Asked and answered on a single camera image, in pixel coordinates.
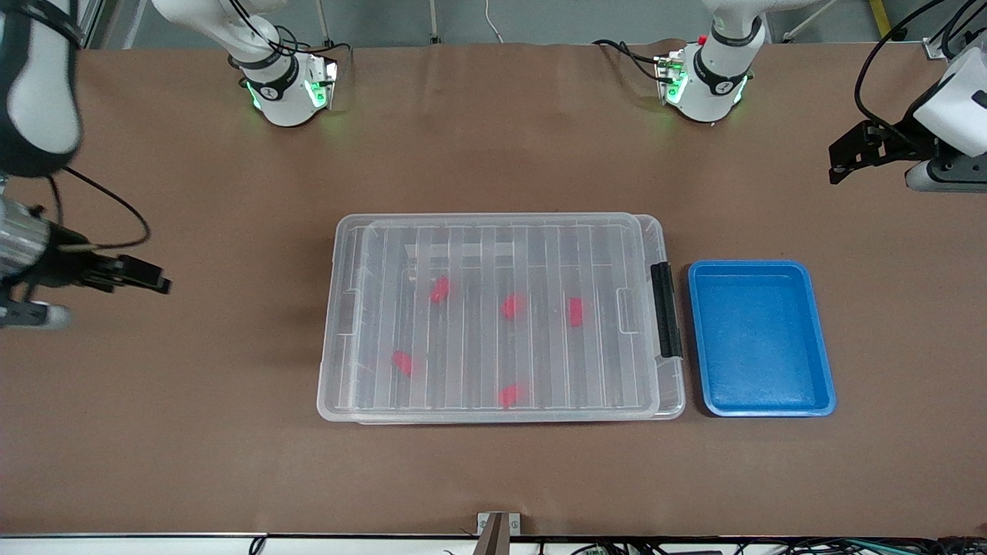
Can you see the grey metal post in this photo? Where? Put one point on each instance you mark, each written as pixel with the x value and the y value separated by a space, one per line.
pixel 322 19
pixel 434 19

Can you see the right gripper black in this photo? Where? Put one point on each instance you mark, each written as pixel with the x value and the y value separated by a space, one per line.
pixel 63 265

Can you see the red block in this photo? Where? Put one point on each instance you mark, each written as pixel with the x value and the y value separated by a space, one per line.
pixel 439 290
pixel 509 395
pixel 575 311
pixel 510 306
pixel 402 362

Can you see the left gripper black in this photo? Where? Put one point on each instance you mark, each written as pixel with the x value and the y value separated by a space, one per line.
pixel 908 140

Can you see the aluminium frame profile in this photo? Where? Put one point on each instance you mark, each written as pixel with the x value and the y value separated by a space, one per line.
pixel 937 48
pixel 91 23

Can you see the clear plastic box lid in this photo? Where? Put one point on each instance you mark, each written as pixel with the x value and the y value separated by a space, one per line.
pixel 463 331

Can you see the blue plastic tray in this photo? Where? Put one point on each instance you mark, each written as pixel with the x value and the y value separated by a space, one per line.
pixel 759 339

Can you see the metal table edge bracket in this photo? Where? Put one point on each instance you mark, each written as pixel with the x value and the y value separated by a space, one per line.
pixel 500 532

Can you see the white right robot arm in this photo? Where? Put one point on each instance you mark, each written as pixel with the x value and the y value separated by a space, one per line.
pixel 38 85

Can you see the clear plastic storage box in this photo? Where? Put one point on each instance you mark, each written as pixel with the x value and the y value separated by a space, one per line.
pixel 672 393

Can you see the black box latch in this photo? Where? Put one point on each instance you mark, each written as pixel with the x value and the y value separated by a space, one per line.
pixel 666 308

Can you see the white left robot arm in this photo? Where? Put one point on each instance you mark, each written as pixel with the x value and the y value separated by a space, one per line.
pixel 713 85

